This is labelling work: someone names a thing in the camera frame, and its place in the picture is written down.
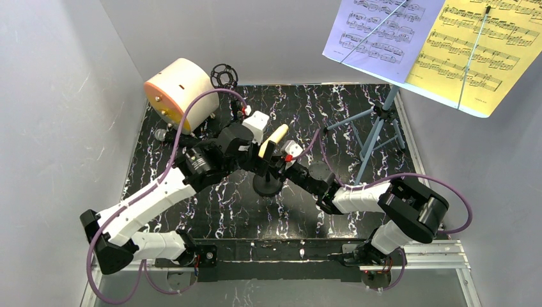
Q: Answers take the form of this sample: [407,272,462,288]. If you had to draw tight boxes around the black round microphone stand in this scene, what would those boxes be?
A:
[252,141,283,197]

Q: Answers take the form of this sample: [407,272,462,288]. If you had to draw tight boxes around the beige microphone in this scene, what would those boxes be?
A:
[258,124,289,158]

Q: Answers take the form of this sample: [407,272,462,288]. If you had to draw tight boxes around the black tripod microphone stand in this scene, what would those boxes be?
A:
[210,63,247,127]

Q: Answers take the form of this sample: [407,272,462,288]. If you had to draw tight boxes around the silver microphone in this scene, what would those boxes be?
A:
[154,129,177,144]

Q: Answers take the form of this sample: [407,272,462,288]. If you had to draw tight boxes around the blue music stand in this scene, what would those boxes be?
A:
[322,84,406,185]

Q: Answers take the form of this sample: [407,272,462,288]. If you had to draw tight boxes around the lavender sheet music page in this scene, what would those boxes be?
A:
[323,0,444,84]

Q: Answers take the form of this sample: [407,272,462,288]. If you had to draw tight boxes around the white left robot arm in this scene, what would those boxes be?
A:
[80,120,266,275]

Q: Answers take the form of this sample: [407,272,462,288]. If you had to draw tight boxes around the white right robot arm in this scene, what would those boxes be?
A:
[268,161,449,267]

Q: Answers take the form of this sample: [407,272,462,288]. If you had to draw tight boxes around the white and orange drum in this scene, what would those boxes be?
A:
[144,58,219,134]

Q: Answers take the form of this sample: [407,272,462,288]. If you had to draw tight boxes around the yellow sheet music page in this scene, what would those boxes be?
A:
[406,1,541,118]

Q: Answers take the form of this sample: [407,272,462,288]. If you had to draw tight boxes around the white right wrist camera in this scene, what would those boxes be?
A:
[281,140,304,162]

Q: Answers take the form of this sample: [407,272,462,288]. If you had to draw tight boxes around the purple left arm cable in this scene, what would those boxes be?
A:
[86,88,249,306]

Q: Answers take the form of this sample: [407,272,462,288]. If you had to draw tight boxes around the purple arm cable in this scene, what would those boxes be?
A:
[296,129,474,292]
[86,88,249,306]

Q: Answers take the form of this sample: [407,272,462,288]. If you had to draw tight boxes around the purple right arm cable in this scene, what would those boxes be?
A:
[296,129,474,292]

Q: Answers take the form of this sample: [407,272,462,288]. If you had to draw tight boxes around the aluminium frame rail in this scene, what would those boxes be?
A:
[82,239,481,306]

